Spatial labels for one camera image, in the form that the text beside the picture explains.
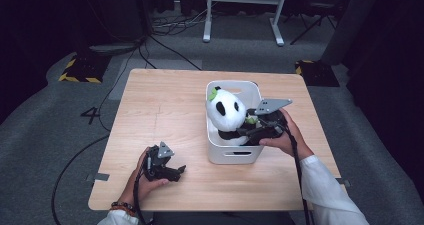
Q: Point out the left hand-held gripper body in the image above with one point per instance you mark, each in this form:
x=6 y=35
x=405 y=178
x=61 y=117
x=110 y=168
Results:
x=156 y=161

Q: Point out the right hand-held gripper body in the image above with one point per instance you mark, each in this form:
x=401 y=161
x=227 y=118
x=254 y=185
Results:
x=275 y=123

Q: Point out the panda plush toy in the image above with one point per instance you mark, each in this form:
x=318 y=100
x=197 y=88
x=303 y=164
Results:
x=225 y=113

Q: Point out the white plastic storage bin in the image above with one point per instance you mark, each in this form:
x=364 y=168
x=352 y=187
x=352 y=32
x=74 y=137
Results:
x=233 y=155

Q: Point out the person's right hand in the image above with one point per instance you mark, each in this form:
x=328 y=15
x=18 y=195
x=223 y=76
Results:
x=290 y=141

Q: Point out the person's left hand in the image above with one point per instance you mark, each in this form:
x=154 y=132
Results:
x=138 y=188

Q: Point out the grey tape strip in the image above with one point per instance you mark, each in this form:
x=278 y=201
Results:
x=344 y=182
x=100 y=177

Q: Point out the black tripod stand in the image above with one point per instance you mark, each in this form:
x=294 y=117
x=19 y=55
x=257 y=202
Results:
x=313 y=21

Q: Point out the grey flat stand base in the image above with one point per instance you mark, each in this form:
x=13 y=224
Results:
x=113 y=47

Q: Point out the grey curtain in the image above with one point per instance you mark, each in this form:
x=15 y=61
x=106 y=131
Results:
x=353 y=21

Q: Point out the black yellow striped base plate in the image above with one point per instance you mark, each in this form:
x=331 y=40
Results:
x=316 y=73
x=83 y=70

